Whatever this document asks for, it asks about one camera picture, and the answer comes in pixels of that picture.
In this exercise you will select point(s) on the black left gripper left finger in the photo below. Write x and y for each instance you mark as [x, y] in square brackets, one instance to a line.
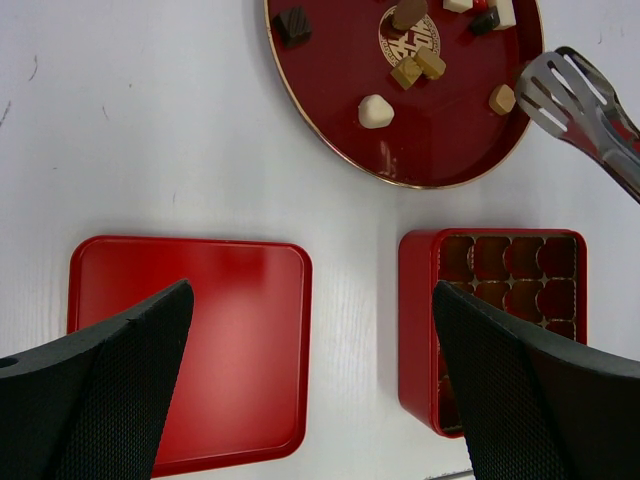
[93, 404]

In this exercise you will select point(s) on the white block chocolate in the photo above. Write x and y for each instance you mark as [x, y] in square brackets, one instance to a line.
[506, 13]

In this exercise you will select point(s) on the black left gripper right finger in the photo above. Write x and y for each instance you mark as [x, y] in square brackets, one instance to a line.
[534, 404]

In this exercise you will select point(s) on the red rectangular box lid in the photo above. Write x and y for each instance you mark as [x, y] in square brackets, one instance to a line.
[241, 394]

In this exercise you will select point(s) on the dark square chocolate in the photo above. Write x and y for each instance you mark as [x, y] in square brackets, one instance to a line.
[293, 26]

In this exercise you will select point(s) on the metal serving tongs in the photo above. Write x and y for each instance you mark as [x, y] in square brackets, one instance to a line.
[569, 98]

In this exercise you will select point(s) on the tan cube chocolate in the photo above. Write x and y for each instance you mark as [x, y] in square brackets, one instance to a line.
[502, 99]

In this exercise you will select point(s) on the white heart chocolate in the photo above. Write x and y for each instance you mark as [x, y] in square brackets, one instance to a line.
[375, 112]

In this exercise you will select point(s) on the black small chocolate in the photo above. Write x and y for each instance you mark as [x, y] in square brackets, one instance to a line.
[485, 22]

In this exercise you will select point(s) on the tan ridged chocolate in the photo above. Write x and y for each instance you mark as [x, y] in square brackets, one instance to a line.
[406, 72]

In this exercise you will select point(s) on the red chocolate box with tray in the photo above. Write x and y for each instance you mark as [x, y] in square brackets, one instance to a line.
[538, 275]

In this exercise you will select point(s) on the brown stacked chocolate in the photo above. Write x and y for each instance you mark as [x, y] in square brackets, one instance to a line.
[407, 14]

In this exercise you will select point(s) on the round red plate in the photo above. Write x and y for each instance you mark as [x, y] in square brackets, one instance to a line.
[444, 132]

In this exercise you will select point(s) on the red candy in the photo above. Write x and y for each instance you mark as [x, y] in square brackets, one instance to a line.
[480, 6]

